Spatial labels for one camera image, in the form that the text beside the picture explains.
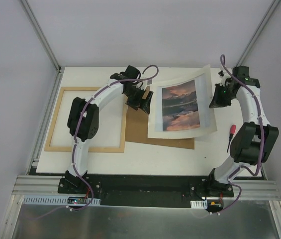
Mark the aluminium corner post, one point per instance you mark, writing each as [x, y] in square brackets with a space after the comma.
[39, 33]
[274, 5]

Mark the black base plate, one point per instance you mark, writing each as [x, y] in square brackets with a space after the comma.
[144, 190]

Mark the aluminium rail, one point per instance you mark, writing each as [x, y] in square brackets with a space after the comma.
[36, 185]

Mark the red handled screwdriver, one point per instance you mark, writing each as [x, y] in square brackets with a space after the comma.
[231, 134]

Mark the left aluminium corner post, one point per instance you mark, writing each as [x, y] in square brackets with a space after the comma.
[39, 33]

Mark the white mat board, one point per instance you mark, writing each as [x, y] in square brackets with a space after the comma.
[203, 86]

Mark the wooden picture frame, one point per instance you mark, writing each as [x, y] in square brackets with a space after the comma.
[110, 137]

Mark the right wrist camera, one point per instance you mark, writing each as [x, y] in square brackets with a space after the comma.
[224, 76]

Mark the sunset photo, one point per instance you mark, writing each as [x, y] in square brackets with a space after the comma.
[180, 107]

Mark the white cable duct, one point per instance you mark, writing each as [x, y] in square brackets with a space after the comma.
[199, 204]
[60, 201]

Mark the right white cable duct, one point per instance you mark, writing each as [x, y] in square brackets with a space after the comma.
[199, 204]

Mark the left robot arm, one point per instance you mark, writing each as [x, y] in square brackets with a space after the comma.
[83, 120]

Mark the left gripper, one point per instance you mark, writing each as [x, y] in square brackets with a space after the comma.
[138, 103]

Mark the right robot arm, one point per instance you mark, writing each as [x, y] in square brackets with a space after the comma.
[251, 146]

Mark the brown backing board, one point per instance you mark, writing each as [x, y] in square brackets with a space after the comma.
[137, 129]

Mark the left white cable duct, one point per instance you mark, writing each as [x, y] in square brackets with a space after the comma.
[60, 201]

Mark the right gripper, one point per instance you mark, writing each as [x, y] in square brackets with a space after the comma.
[220, 98]

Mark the right aluminium corner post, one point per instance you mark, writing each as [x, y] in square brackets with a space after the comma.
[274, 5]

